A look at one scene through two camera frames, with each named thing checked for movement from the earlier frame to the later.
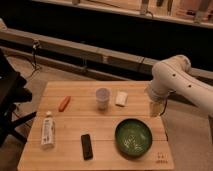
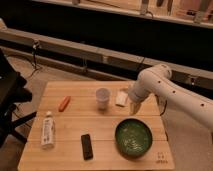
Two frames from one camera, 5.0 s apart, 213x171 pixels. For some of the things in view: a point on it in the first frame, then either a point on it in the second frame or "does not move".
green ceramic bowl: x=133 y=138 does not move
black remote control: x=87 y=147 does not move
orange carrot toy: x=65 y=101 does not move
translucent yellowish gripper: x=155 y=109 -> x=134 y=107
